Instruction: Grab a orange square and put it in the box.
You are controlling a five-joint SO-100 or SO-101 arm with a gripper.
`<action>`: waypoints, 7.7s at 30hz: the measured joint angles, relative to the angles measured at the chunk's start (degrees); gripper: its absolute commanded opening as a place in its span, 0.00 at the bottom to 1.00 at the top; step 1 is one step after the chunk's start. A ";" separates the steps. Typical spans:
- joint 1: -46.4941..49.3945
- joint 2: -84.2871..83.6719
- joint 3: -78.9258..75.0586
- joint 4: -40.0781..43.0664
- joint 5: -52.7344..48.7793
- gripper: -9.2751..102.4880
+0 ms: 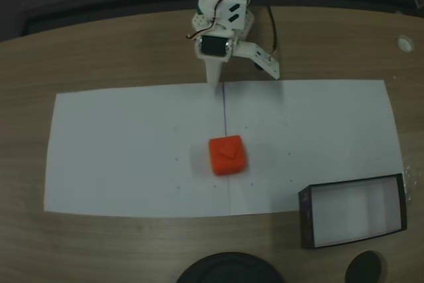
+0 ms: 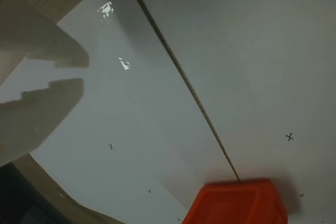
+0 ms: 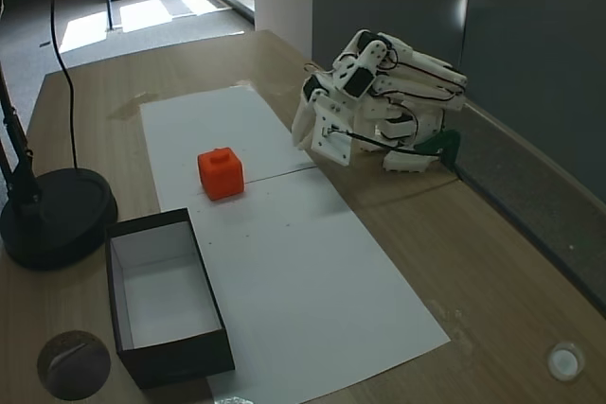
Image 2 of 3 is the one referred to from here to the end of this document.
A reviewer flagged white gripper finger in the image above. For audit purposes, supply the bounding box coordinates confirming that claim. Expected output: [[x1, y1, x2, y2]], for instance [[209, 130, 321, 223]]
[[0, 77, 85, 168], [0, 0, 90, 69]]

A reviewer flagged orange cube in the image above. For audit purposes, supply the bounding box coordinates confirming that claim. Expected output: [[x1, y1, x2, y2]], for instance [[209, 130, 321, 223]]
[[180, 177, 300, 224]]

